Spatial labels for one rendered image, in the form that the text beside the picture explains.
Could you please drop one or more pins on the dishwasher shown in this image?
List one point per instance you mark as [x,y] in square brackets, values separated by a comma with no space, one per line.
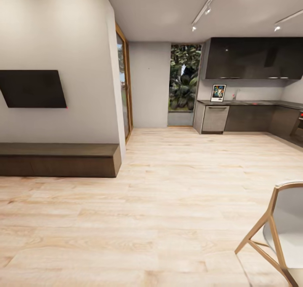
[214,120]

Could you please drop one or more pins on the poster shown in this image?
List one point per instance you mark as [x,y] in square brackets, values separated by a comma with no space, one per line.
[218,92]

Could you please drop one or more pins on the wall mounted tv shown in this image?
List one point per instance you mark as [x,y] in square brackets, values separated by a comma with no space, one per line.
[32,88]

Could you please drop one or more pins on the fixed window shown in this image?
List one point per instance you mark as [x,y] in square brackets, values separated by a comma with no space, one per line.
[185,63]

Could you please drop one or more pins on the drop in sink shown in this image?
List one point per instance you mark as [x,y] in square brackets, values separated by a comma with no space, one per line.
[234,100]

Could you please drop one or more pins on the cabinet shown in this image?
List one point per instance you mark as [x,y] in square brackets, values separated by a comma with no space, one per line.
[231,57]
[280,58]
[73,159]

